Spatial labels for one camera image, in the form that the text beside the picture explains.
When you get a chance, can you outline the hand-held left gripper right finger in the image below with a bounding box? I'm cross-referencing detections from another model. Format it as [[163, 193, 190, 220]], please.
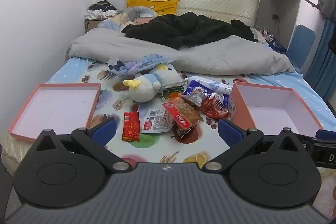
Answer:
[[204, 118, 302, 172]]

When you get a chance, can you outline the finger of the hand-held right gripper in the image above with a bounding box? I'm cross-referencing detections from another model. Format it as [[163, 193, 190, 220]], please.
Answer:
[[316, 130, 336, 144]]

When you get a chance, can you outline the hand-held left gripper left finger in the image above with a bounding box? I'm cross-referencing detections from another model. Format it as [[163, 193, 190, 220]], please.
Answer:
[[34, 117, 132, 172]]

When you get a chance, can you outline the red tea packet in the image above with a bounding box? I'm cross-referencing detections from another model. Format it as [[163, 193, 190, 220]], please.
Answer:
[[121, 112, 140, 142]]

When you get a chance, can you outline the dark red snack packet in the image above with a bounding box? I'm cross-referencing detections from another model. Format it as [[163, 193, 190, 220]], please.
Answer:
[[196, 95, 231, 119]]

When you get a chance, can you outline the pink cardboard box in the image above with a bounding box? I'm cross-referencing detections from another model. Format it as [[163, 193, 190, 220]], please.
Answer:
[[227, 81, 324, 135]]

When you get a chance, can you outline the red-orange clear snack packet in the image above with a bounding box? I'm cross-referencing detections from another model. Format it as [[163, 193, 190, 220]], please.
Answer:
[[161, 97, 203, 130]]

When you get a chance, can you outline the white snack packet red label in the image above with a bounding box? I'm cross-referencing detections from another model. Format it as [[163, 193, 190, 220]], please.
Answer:
[[141, 108, 175, 134]]

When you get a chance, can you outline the blue snack packet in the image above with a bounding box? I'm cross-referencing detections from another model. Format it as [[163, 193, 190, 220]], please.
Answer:
[[182, 80, 230, 110]]

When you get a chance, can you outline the green snack packet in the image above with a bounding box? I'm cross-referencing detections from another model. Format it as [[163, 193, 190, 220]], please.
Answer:
[[161, 81, 185, 98]]

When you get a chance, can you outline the printed bed sheet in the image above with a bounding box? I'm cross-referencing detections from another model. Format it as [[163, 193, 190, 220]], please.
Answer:
[[5, 57, 336, 169]]

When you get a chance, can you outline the white spray bottle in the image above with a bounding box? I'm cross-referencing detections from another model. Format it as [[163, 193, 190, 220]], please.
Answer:
[[184, 76, 234, 94]]

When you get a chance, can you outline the pink box lid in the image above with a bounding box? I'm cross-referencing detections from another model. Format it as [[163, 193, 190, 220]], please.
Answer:
[[8, 83, 102, 141]]

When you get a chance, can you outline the plush duck toy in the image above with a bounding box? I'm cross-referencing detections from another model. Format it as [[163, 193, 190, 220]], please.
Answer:
[[123, 63, 184, 103]]

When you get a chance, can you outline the blue curtain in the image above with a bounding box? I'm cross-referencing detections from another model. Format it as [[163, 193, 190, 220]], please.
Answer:
[[306, 18, 336, 101]]

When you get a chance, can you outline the blue plastic bag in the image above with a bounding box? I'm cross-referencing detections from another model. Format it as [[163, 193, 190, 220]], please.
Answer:
[[108, 53, 175, 76]]

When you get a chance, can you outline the grey duvet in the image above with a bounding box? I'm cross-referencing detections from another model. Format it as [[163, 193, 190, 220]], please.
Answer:
[[65, 28, 296, 76]]

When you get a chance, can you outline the blue chair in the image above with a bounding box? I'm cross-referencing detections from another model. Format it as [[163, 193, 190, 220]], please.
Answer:
[[286, 25, 316, 73]]

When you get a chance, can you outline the row of small bottles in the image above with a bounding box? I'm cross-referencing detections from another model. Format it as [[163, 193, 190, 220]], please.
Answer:
[[259, 26, 287, 52]]

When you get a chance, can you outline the small black garment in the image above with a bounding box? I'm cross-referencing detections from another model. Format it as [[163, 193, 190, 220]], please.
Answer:
[[230, 19, 259, 42]]

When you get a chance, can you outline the brown cardboard carton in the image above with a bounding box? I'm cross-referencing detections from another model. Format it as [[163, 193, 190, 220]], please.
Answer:
[[84, 18, 105, 33]]

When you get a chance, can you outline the pastel printed blanket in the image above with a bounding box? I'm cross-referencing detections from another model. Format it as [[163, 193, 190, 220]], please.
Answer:
[[97, 6, 158, 30]]

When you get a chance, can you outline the black crumpled clothing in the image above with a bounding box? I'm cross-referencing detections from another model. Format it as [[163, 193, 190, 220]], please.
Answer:
[[121, 12, 237, 50]]

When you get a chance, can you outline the pile of clothes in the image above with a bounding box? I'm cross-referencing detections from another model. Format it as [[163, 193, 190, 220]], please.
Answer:
[[84, 0, 118, 21]]

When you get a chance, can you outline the grey striped hoodie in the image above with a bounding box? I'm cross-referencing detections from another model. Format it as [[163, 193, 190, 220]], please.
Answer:
[[320, 0, 336, 22]]

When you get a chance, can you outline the yellow pillow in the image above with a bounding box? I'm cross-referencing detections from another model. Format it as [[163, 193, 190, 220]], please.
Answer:
[[125, 0, 180, 17]]

